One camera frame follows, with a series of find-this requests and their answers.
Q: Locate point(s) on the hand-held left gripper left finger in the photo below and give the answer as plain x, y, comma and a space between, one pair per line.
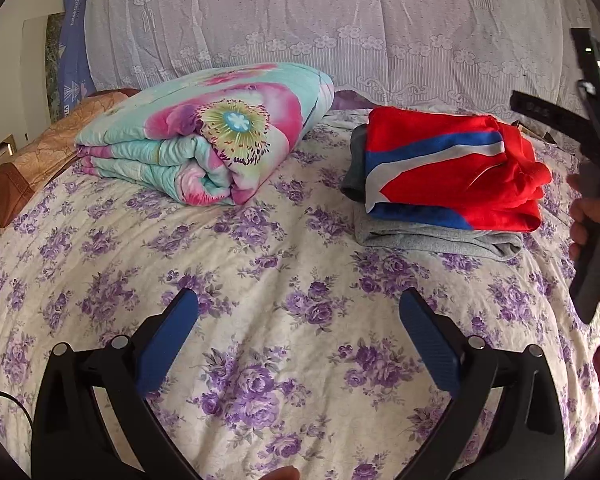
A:
167, 340

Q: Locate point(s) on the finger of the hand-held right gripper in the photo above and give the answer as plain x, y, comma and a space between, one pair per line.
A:
545, 109

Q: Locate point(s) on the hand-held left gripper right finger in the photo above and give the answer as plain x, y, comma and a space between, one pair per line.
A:
430, 345

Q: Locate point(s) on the red pants with striped side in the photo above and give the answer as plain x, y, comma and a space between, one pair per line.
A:
440, 180

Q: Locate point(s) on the person's left hand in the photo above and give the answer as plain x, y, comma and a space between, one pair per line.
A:
280, 474

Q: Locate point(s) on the grey folded garment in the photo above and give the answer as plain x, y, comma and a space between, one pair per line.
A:
430, 242

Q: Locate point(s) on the purple floral bedspread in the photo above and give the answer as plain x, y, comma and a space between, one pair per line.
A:
280, 270

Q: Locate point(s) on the purple cloth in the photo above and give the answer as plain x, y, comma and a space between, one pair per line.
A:
352, 100

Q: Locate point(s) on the dark teal folded garment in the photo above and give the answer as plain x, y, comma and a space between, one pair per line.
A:
355, 165

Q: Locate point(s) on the folded floral quilt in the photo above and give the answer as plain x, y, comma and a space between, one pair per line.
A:
200, 140

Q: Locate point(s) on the brown pillow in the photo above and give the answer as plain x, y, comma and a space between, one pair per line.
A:
40, 160

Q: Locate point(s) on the white lace cover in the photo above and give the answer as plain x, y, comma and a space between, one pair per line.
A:
330, 25

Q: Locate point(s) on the green patterned cloth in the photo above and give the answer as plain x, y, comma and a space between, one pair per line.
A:
54, 70

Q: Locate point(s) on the blue patterned cloth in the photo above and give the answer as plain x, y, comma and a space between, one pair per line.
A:
77, 45

